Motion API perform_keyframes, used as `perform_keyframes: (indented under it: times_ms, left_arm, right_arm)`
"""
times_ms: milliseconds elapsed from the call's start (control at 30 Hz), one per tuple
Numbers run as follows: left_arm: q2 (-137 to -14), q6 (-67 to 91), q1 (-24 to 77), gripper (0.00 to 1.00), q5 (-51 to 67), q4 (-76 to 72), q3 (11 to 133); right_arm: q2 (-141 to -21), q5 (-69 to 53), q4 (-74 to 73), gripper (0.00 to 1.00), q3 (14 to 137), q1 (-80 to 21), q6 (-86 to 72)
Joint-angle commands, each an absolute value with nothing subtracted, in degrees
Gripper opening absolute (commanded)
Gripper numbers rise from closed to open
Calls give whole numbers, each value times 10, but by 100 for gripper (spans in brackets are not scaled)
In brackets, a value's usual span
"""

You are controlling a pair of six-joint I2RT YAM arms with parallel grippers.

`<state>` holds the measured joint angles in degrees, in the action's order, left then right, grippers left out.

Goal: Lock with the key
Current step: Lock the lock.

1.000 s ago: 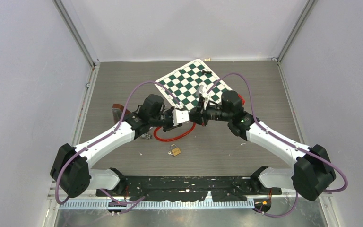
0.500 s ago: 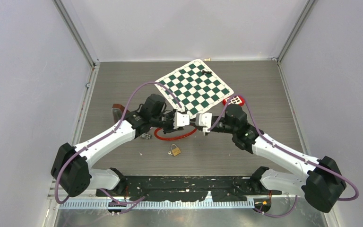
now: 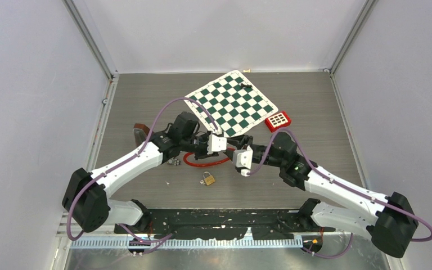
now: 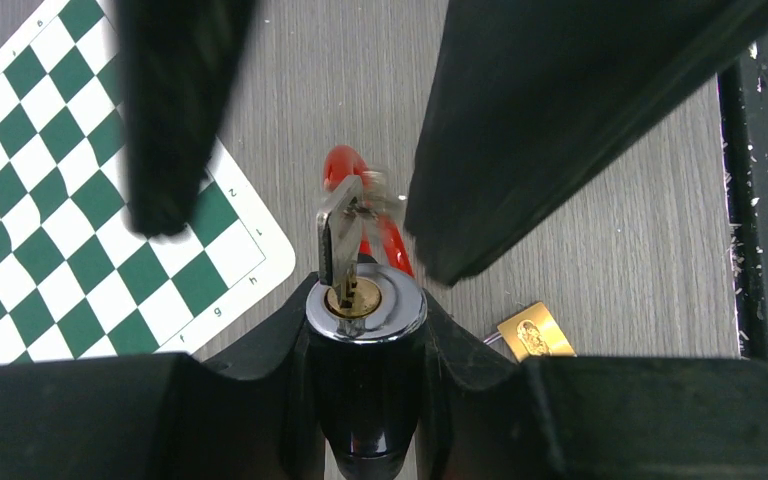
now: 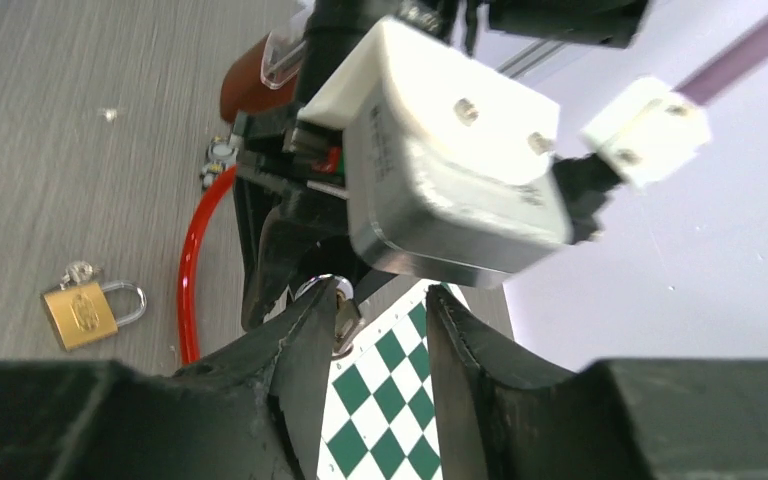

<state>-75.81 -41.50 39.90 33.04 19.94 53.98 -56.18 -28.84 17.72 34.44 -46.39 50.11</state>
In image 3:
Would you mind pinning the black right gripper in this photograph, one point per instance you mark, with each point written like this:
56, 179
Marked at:
239, 141

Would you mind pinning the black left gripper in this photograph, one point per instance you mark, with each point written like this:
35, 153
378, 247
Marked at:
204, 154

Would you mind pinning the brass padlock with long shackle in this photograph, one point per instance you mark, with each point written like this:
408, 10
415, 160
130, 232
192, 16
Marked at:
207, 179

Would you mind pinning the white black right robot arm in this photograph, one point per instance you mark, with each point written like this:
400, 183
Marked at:
387, 220

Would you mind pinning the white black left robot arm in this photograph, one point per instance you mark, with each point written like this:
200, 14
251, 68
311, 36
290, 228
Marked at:
88, 195

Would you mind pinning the red white grid block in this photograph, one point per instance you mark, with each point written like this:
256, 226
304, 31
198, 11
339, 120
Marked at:
277, 121

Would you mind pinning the green white chess mat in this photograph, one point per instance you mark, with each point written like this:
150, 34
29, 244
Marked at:
227, 108

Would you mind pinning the black chess piece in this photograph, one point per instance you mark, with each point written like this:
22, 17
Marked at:
242, 85

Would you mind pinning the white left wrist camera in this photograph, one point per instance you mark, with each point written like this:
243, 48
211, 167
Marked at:
216, 144

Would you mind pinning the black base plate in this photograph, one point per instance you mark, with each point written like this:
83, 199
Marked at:
226, 224

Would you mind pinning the left aluminium frame post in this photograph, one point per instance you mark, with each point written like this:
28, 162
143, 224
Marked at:
82, 17

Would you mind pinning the aluminium corner frame post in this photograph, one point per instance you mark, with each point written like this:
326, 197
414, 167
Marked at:
361, 19

